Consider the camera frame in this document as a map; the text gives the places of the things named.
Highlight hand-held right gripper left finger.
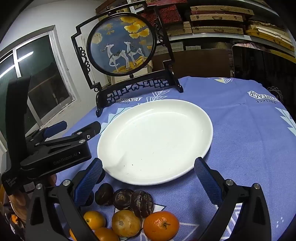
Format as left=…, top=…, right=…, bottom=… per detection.
left=24, top=158, right=103, bottom=241

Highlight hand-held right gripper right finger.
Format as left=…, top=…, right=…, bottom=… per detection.
left=194, top=157, right=272, bottom=241

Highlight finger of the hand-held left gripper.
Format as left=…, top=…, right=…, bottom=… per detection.
left=25, top=120, right=67, bottom=142
left=35, top=121, right=101, bottom=151

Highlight small orange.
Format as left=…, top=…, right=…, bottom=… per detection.
left=83, top=210, right=106, bottom=230
left=94, top=227, right=119, bottom=241

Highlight yellowish orange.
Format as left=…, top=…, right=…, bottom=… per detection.
left=112, top=210, right=141, bottom=238

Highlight orange with green stem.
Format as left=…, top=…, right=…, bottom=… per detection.
left=143, top=211, right=180, bottom=241

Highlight white plate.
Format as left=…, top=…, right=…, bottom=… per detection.
left=97, top=99, right=213, bottom=186

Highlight person's left hand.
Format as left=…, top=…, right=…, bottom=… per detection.
left=9, top=191, right=33, bottom=220

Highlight window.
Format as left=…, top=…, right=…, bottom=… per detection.
left=0, top=25, right=77, bottom=139

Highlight blue printed tablecloth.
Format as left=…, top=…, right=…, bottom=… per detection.
left=55, top=76, right=296, bottom=241

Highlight beige box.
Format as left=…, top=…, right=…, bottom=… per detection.
left=111, top=66, right=153, bottom=86

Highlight round deer screen black stand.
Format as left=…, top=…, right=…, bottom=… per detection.
left=70, top=6, right=184, bottom=117

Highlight brown cardboard board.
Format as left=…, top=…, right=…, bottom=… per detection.
left=150, top=50, right=233, bottom=78

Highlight dark monitor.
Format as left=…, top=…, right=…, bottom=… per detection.
left=231, top=45, right=296, bottom=81

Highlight red patterned boxes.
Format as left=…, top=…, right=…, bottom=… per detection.
left=139, top=5, right=179, bottom=25

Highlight white shelf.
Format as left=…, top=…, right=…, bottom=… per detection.
left=169, top=35, right=296, bottom=58

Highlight stack of yellow flat boxes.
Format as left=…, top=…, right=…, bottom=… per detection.
left=245, top=21, right=295, bottom=51

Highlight stack of wooden boxes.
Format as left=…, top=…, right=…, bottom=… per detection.
left=170, top=6, right=255, bottom=36

